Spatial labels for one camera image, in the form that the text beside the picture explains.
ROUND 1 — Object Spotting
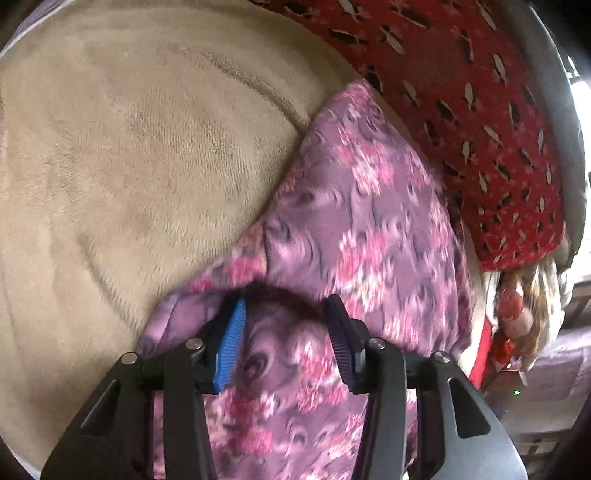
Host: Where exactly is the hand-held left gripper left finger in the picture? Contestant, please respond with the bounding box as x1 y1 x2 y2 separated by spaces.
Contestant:
41 298 247 480

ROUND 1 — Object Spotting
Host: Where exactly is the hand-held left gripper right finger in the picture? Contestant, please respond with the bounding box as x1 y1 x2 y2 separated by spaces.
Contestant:
323 294 527 480

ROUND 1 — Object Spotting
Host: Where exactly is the purple floral garment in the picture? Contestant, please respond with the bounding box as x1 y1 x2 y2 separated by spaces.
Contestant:
139 78 476 480

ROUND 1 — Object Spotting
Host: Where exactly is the red folded cloth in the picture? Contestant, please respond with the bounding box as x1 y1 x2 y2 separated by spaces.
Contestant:
468 318 492 388

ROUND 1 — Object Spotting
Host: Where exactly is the clear plastic bag with doll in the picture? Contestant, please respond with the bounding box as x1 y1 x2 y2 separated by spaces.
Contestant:
485 258 575 370

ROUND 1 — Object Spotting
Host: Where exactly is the dark electronic box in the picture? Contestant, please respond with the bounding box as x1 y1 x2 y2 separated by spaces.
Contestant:
485 364 583 462

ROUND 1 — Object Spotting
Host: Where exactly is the beige fleece blanket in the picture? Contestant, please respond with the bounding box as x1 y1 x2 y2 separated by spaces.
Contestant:
0 0 361 467

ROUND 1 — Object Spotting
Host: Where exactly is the red patterned blanket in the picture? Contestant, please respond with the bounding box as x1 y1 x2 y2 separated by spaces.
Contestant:
259 0 568 273

